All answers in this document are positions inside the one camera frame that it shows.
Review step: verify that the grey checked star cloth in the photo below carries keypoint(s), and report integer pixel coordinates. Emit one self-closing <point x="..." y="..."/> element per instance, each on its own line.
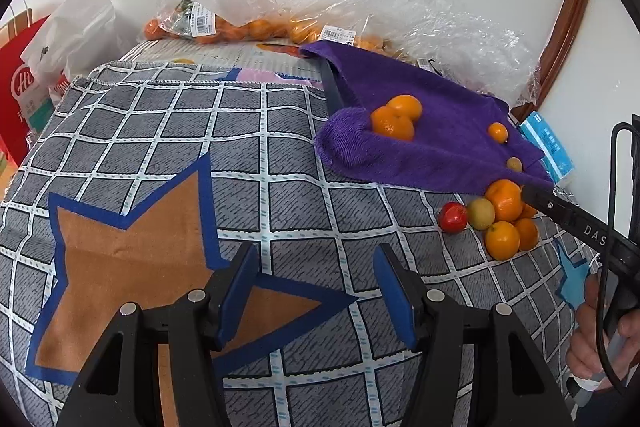
<point x="150" y="147"/>

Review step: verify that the brown wooden door frame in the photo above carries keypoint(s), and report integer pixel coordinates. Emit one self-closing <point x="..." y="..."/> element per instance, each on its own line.
<point x="570" y="7"/>

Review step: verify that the oval yellow-orange tomato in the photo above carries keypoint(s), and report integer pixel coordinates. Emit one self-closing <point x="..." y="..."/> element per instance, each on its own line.
<point x="407" y="104"/>

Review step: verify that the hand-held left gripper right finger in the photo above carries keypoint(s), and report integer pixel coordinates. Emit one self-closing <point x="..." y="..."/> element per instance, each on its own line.
<point x="395" y="297"/>

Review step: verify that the purple towel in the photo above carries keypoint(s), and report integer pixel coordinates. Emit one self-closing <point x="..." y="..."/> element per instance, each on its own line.
<point x="440" y="147"/>

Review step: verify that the medium orange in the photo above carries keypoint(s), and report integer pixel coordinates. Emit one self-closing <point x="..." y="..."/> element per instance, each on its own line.
<point x="502" y="202"/>
<point x="502" y="239"/>

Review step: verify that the small yellow tomato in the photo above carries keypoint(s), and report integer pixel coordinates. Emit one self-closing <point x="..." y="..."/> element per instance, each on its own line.
<point x="514" y="164"/>

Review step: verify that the pile of bagged oranges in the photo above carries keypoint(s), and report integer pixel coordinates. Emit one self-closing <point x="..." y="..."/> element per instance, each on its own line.
<point x="260" y="28"/>

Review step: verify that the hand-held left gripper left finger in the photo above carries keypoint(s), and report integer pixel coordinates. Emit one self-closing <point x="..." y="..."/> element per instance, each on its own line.
<point x="240" y="292"/>

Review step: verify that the blue tissue box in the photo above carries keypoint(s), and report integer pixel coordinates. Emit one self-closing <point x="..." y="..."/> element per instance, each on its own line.
<point x="550" y="147"/>

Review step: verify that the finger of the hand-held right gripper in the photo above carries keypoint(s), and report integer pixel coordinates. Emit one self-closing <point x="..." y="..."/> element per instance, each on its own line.
<point x="547" y="206"/>

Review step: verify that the printed paper mat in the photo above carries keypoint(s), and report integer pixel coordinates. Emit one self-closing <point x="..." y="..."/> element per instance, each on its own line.
<point x="225" y="54"/>

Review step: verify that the large orange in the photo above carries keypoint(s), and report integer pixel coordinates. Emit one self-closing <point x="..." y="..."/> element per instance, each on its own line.
<point x="392" y="125"/>

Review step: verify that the red paper shopping bag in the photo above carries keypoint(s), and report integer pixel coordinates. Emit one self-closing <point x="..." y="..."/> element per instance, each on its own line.
<point x="12" y="57"/>

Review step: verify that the yellow-green round tomato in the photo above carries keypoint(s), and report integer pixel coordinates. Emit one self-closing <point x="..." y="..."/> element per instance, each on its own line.
<point x="481" y="213"/>

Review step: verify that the black tray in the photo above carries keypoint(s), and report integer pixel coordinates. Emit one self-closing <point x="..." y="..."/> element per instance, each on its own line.
<point x="331" y="82"/>

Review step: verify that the person's right hand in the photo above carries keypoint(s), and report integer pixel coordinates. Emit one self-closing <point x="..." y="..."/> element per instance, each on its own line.
<point x="587" y="342"/>

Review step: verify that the teal box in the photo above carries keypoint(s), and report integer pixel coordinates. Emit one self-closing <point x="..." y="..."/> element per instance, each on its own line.
<point x="39" y="114"/>

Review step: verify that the crumpled clear plastic bag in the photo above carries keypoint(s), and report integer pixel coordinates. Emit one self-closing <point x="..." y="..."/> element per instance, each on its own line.
<point x="475" y="42"/>

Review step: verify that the red cherry tomato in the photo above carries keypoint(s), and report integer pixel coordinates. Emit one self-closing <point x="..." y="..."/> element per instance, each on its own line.
<point x="452" y="217"/>

